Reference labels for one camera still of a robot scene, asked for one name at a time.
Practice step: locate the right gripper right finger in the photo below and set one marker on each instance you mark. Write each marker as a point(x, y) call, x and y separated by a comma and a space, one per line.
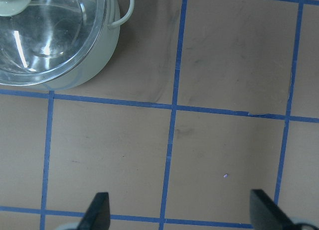
point(266, 215)

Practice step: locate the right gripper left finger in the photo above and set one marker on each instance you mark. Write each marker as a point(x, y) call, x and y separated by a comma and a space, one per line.
point(97, 216)

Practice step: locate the glass pot lid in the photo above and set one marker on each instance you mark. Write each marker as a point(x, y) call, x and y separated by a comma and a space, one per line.
point(41, 40)

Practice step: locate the pale green pot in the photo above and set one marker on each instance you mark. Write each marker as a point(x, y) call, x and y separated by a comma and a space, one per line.
point(99, 56)

